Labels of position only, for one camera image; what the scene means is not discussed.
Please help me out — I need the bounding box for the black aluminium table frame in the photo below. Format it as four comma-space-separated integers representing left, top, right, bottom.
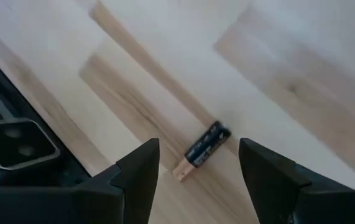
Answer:
0, 43, 116, 189

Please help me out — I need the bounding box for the copper-top black battery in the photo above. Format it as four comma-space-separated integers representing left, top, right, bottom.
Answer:
172, 120, 232, 182

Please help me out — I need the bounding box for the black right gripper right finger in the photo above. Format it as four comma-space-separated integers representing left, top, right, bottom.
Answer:
238, 138, 355, 224

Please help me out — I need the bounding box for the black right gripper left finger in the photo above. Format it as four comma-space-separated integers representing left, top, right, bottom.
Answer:
0, 138, 160, 224

